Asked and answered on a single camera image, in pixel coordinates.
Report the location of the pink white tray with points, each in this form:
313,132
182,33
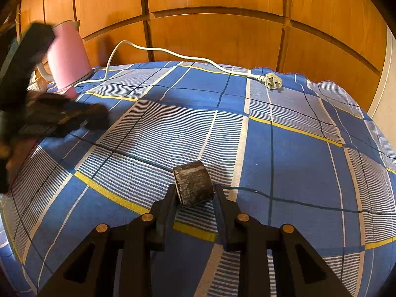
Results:
67,92

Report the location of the dark sugarcane piece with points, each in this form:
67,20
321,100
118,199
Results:
193,185

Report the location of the pink electric kettle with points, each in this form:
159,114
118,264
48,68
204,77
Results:
69,58

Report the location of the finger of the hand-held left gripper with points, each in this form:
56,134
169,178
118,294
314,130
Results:
34,43
68,117

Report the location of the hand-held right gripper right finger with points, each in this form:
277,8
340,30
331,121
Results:
222,219

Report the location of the blue plaid tablecloth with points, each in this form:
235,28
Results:
278,161

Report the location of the wooden wardrobe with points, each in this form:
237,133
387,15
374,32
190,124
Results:
216,12

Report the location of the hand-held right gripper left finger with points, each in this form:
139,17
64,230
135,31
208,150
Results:
165,216

